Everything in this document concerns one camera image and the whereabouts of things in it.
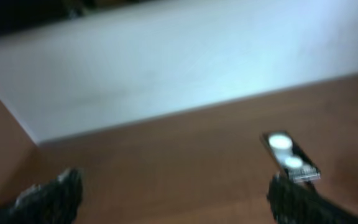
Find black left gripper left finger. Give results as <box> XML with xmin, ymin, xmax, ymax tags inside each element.
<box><xmin>0</xmin><ymin>169</ymin><xmax>83</xmax><ymax>224</ymax></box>

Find black smartphone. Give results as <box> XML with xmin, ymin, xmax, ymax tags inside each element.
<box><xmin>260</xmin><ymin>130</ymin><xmax>321</xmax><ymax>183</ymax></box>

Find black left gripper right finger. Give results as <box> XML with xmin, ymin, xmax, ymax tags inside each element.
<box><xmin>267</xmin><ymin>175</ymin><xmax>358</xmax><ymax>224</ymax></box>

